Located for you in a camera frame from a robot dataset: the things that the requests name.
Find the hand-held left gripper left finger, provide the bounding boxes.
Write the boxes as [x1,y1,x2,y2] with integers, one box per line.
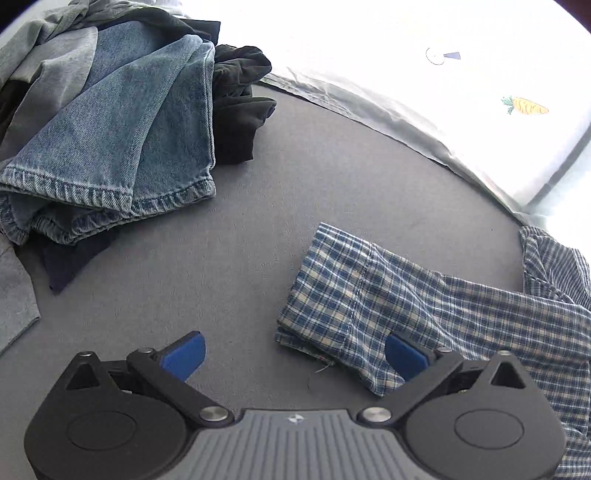
[64,330,235,426]

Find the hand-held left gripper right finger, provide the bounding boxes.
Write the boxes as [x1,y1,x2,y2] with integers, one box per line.
[355,331,532,426]

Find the blue plaid shirt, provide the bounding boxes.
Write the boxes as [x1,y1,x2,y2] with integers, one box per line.
[276,222,591,480]

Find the navy garment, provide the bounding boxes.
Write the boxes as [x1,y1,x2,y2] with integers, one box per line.
[39,228,118,294]

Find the grey garment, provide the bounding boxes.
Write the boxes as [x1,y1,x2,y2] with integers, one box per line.
[0,0,185,356]

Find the blue denim jeans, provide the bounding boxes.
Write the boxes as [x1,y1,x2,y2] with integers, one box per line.
[0,21,218,245]

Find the white printed curtain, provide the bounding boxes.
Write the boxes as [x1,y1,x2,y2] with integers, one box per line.
[175,0,591,227]

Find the black garment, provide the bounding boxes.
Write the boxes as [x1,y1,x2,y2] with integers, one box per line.
[152,9,278,167]

